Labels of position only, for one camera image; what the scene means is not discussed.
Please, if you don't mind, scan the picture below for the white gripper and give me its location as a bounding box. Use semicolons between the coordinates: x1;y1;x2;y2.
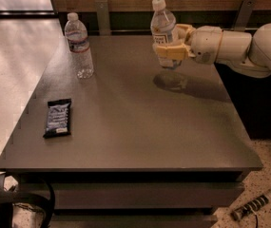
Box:
155;24;223;65

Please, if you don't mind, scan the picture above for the blue labelled plastic bottle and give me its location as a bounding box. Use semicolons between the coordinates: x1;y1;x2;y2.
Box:
149;0;183;70

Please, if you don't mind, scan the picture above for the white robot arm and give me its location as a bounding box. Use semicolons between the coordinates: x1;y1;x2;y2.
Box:
153;23;271;78

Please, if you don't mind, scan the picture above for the clear plastic water bottle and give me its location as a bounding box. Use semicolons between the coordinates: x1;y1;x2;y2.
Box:
64;12;94;79

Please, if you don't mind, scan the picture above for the dark blue snack packet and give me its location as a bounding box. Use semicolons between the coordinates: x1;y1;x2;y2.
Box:
44;99;71;139

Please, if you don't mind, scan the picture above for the white power strip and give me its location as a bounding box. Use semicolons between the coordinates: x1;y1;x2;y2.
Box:
231;189;271;221

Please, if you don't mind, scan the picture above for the dark table drawer unit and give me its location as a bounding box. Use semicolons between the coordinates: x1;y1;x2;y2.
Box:
13;168;250;228

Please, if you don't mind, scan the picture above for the black chair base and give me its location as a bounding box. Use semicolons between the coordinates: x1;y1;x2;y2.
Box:
0;173;55;228

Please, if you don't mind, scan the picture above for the right metal wall bracket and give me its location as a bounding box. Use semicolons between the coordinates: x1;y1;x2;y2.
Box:
233;0;257;31

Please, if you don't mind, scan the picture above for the metal wall bracket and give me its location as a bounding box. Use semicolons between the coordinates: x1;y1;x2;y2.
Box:
95;0;111;36
233;0;257;31

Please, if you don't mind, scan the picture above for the left metal wall bracket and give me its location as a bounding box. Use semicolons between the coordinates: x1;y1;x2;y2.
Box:
95;0;111;36

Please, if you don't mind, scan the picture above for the black cable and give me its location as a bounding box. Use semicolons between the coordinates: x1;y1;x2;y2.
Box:
247;203;259;228

